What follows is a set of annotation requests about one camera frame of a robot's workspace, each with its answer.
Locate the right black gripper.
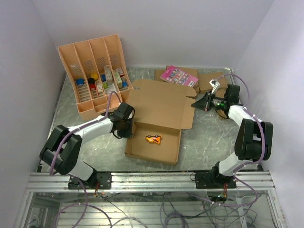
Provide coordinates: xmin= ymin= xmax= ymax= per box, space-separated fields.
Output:
xmin=191 ymin=90 xmax=227 ymax=112

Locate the orange toy car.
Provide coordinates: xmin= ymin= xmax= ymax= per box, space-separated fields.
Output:
xmin=145 ymin=134 xmax=162 ymax=144

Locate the large cardboard box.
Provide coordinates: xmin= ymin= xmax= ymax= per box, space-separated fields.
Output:
xmin=125 ymin=79 xmax=197 ymax=166

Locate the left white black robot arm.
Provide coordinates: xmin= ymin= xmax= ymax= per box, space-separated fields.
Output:
xmin=39 ymin=103 xmax=135 ymax=189

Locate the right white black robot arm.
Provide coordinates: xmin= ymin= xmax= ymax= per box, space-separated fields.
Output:
xmin=192 ymin=80 xmax=274 ymax=189

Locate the folded cardboard box middle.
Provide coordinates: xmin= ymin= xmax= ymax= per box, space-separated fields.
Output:
xmin=198 ymin=72 xmax=228 ymax=94

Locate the folded cardboard box under book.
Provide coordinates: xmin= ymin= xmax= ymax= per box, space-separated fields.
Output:
xmin=154 ymin=67 xmax=200 ymax=94

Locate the pink paperback book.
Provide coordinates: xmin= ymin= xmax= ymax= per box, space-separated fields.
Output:
xmin=161 ymin=65 xmax=198 ymax=87

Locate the green white small carton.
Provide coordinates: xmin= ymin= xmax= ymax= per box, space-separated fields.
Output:
xmin=113 ymin=70 xmax=123 ymax=89

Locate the peach plastic file organizer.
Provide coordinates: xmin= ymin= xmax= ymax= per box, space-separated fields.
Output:
xmin=57 ymin=34 xmax=133 ymax=121

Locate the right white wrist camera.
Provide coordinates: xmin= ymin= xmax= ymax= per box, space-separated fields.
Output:
xmin=209 ymin=79 xmax=220 ymax=95

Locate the aluminium mounting rail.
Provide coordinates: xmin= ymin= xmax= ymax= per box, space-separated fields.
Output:
xmin=26 ymin=171 xmax=275 ymax=193

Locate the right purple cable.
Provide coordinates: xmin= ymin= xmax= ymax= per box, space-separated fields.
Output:
xmin=213 ymin=73 xmax=266 ymax=207

